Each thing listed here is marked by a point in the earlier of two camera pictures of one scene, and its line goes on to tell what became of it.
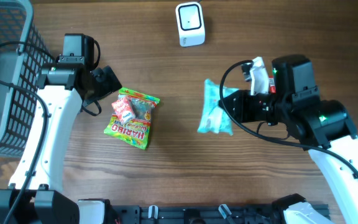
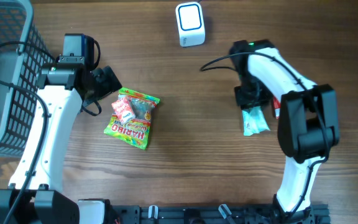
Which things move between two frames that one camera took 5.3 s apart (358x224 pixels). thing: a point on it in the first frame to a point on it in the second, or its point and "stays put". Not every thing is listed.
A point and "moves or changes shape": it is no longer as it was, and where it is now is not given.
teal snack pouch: (214, 118) moves or changes shape
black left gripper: (108, 81) stays put
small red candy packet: (123, 109) stays put
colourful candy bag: (137, 131) stays put
